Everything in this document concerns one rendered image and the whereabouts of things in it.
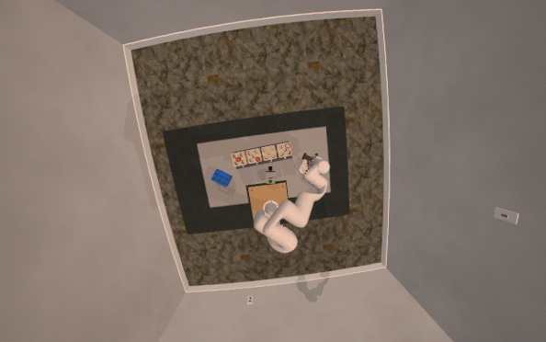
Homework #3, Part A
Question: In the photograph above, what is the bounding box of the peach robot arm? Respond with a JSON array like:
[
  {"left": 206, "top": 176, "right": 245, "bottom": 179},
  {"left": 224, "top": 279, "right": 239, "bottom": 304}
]
[{"left": 254, "top": 151, "right": 330, "bottom": 253}]

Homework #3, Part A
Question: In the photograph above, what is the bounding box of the blue tube rack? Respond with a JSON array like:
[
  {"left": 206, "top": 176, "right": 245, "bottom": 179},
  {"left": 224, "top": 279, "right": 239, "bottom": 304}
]
[{"left": 211, "top": 169, "right": 232, "bottom": 187}]

